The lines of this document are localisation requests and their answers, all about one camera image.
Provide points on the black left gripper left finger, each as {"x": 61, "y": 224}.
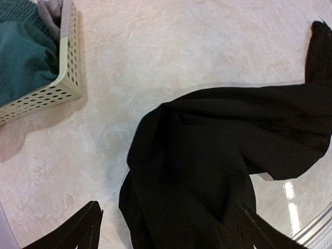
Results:
{"x": 82, "y": 230}

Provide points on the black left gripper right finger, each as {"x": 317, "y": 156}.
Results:
{"x": 255, "y": 232}

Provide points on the black trousers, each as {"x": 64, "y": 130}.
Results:
{"x": 191, "y": 159}

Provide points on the cream perforated plastic basket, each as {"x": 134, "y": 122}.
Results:
{"x": 68, "y": 84}

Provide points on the teal green garment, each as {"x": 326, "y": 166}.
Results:
{"x": 29, "y": 55}

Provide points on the grey garment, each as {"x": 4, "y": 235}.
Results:
{"x": 50, "y": 12}

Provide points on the aluminium front rail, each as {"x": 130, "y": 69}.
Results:
{"x": 317, "y": 234}

